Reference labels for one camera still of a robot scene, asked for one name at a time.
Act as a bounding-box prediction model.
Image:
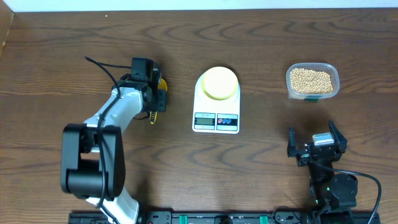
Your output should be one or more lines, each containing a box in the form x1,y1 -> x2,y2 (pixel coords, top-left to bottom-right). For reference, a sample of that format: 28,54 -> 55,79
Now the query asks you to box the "green tape label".
304,98 -> 319,103

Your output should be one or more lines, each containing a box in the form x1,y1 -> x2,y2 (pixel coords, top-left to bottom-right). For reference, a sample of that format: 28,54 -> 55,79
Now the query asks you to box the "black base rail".
68,211 -> 382,224

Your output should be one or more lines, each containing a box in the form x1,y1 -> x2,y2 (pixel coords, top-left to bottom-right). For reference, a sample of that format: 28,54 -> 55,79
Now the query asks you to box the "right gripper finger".
287,128 -> 296,157
329,120 -> 348,153

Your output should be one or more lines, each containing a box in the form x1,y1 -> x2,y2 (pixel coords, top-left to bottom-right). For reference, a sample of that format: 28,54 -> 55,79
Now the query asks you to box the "white digital kitchen scale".
192,74 -> 241,134

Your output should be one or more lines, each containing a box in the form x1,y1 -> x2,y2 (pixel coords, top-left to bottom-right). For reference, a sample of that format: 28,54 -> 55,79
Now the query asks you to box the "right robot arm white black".
287,121 -> 358,223

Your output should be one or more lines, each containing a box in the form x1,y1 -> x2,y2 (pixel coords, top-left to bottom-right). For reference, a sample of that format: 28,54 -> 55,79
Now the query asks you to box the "clear plastic container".
286,63 -> 340,101

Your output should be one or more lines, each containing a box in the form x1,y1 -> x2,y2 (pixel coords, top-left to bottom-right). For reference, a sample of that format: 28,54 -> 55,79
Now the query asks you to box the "yellow plastic bowl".
201,67 -> 239,101

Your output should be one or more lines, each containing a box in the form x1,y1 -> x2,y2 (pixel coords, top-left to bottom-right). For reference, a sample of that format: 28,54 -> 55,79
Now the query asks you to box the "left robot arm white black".
60,57 -> 167,223

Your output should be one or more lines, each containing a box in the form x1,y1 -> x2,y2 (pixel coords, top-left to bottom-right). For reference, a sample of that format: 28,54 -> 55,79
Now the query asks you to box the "pile of soybeans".
290,68 -> 333,94

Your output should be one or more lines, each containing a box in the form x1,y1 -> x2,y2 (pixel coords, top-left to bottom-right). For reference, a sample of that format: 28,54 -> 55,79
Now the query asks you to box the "yellow scoop spoon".
149,78 -> 168,124

